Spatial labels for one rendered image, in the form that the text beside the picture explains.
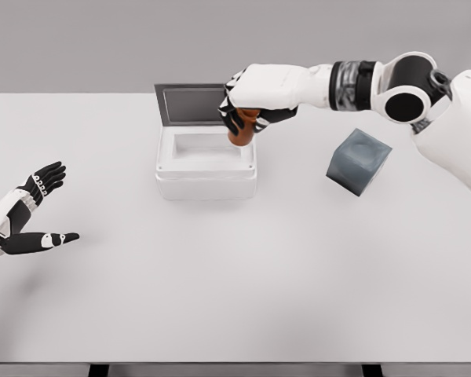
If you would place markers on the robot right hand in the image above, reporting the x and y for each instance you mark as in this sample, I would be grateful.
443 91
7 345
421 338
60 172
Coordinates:
265 88

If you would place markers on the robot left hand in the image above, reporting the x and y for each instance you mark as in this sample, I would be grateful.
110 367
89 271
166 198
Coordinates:
17 214

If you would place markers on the brown cup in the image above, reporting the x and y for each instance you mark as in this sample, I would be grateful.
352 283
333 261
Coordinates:
241 131

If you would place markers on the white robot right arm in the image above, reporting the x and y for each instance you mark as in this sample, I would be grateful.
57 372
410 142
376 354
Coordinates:
416 98

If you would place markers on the grey box lid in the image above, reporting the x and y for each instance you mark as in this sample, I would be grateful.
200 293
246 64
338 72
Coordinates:
192 104

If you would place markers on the white open box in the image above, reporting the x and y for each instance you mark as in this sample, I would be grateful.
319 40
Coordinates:
206 165

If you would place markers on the dark grey cube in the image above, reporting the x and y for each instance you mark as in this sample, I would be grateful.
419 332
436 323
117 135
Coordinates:
357 162

